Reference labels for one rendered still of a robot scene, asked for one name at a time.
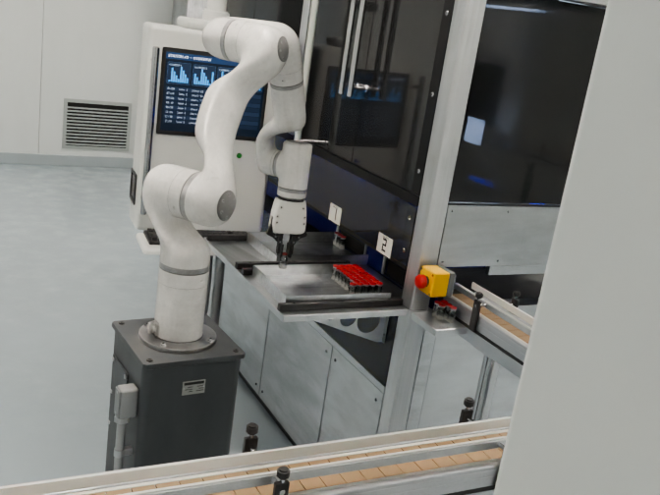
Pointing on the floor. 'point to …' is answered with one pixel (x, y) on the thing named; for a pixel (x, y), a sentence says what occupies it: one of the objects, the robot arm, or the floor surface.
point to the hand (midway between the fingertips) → (284, 249)
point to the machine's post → (432, 205)
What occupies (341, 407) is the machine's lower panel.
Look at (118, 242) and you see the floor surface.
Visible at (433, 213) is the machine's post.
